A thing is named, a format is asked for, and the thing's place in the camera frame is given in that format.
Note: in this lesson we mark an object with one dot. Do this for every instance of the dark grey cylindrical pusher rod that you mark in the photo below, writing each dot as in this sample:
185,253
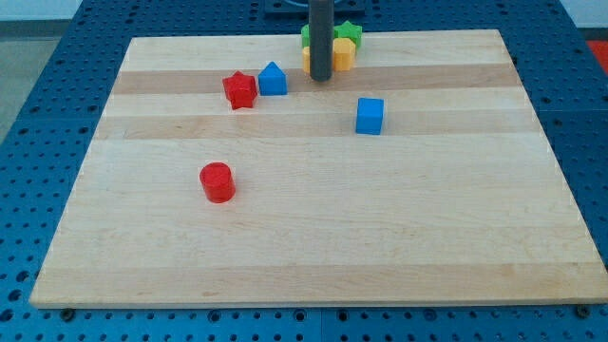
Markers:
321,39

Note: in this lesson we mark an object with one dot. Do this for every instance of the blue triangle block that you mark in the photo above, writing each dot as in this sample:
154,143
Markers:
272,81

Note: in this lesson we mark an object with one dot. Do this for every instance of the wooden board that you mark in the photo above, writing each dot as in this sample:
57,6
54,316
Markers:
460,200

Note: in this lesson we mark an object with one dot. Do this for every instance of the green block behind rod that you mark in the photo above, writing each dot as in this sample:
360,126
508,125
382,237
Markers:
305,36

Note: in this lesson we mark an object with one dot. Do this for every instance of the green star block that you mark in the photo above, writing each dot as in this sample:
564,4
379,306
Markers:
349,30

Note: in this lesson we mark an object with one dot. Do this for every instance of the yellow block behind rod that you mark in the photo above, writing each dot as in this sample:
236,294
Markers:
306,60

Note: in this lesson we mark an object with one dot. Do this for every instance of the yellow hexagon block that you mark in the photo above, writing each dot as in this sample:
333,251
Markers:
343,54

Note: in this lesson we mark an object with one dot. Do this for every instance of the red star block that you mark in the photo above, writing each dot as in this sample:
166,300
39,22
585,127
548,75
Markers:
240,90

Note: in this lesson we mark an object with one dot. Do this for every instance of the blue cube block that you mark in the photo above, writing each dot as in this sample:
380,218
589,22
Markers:
369,116

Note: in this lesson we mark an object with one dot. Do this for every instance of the red cylinder block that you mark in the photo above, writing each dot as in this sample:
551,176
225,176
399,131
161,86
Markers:
217,182

